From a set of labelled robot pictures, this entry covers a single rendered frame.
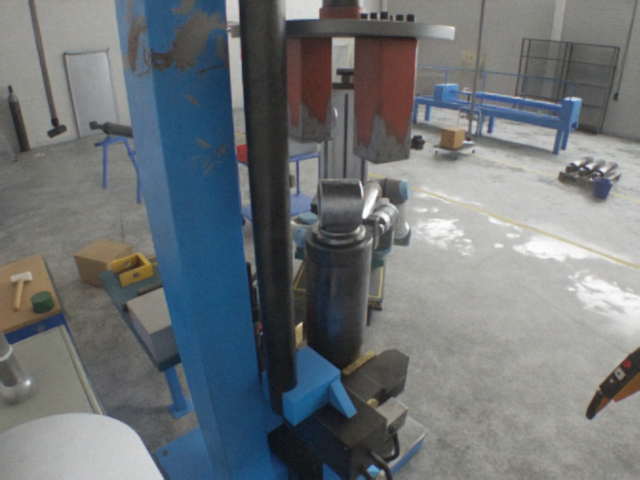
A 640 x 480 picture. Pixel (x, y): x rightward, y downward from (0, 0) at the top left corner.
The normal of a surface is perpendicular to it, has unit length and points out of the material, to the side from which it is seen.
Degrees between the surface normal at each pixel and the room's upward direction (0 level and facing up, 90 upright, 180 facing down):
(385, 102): 90
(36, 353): 0
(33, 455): 11
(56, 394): 0
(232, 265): 90
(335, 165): 90
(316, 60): 90
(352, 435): 0
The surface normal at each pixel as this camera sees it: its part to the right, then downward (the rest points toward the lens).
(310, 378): 0.00, -0.89
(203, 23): 0.67, 0.34
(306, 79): 0.48, 0.40
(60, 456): 0.24, -0.94
